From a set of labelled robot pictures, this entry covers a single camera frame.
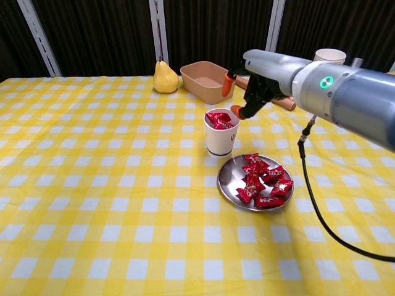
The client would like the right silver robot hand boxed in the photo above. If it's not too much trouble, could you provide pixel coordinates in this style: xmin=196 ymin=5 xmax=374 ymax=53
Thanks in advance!
xmin=221 ymin=49 xmax=312 ymax=120

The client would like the round steel plate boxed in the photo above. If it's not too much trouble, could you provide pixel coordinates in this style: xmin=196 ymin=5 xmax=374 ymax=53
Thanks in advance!
xmin=217 ymin=153 xmax=294 ymax=212

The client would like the brown cardboard tube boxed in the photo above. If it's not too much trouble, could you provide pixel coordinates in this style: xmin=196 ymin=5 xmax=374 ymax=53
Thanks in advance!
xmin=235 ymin=76 xmax=297 ymax=112

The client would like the white paper cup stack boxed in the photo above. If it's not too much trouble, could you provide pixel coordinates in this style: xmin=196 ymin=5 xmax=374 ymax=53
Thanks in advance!
xmin=314 ymin=48 xmax=347 ymax=65

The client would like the brown paper food box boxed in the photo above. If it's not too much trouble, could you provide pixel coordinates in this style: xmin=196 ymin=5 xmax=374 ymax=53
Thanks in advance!
xmin=180 ymin=60 xmax=238 ymax=105

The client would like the single white paper cup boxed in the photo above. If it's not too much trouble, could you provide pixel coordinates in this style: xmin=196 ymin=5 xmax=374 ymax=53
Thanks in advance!
xmin=203 ymin=107 xmax=241 ymax=158

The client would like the yellow pear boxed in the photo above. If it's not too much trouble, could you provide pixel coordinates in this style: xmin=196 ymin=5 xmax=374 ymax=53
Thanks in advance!
xmin=153 ymin=60 xmax=180 ymax=94

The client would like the black pleated curtain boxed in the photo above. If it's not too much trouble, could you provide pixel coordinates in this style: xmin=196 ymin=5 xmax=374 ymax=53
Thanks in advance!
xmin=0 ymin=0 xmax=395 ymax=78

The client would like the yellow white checkered tablecloth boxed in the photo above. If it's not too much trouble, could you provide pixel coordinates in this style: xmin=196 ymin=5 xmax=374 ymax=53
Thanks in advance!
xmin=0 ymin=72 xmax=395 ymax=296

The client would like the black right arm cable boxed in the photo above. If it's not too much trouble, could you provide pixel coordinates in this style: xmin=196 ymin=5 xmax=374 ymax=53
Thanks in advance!
xmin=297 ymin=113 xmax=395 ymax=263

